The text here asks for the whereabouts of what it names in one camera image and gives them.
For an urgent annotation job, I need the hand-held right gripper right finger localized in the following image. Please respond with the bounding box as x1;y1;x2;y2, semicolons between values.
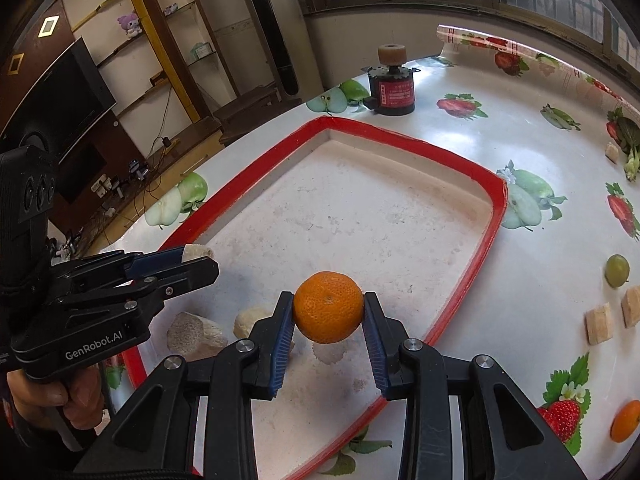
361;291;588;480

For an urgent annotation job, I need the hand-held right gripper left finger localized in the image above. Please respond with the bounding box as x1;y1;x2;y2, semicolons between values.
75;290;296;480

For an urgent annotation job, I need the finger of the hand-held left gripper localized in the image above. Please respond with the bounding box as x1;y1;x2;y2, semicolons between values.
55;257;220;313
50;246;186;287

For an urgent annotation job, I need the orange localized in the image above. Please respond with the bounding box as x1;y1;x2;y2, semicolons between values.
610;400;640;443
293;271;365;345

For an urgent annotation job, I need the red-rimmed white tray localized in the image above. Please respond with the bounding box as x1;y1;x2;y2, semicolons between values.
120;116;508;473

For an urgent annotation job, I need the beige porous cube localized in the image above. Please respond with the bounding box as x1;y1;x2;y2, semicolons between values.
620;285;640;329
584;302;614;346

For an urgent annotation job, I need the person's left hand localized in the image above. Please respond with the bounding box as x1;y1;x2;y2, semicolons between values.
7;360;107;432

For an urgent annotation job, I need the large beige porous chunk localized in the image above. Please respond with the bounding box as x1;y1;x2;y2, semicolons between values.
166;311;228;362

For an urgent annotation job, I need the fruit print tablecloth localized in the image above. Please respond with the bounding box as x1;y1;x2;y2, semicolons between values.
100;22;640;480

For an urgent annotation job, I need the black television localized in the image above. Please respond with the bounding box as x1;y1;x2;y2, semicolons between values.
0;36;117;166

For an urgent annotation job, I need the wooden shelf unit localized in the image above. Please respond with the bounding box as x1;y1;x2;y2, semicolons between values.
65;0;241;126

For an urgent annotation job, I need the purple plush toy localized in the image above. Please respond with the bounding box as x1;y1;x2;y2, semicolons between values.
117;12;143;38

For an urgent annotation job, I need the black motor with red label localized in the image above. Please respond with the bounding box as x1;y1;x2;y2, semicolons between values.
361;44;417;117

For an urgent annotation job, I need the green grape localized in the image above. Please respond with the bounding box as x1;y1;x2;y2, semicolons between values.
604;254;630;289

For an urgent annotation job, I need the tower air conditioner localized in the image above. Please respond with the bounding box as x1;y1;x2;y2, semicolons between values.
227;0;307;103

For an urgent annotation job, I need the leafy green vegetable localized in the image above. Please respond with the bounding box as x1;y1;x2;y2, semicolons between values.
606;107;640;182

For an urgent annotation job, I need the black cable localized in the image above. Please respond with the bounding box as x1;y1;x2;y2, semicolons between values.
145;135;173;181

